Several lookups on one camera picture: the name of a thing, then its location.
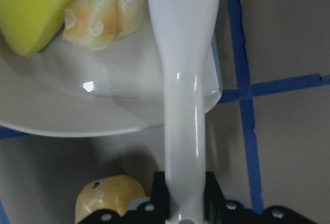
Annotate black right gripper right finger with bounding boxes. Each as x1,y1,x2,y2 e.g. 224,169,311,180
204,171,252,223

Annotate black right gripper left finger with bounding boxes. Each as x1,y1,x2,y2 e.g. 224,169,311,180
127,171,170,224

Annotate beige plastic dustpan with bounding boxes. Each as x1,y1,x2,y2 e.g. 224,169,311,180
0,0,223,138

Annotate white hand brush black bristles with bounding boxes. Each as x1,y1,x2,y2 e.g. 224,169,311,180
148,0,219,223

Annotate yellow potato toy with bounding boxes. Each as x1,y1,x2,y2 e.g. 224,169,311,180
75,175,146,223

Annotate croissant bread toy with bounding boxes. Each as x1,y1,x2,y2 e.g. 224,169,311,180
62,0,150,50

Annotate yellow green sponge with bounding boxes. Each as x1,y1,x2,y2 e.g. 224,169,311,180
1,0,74,57

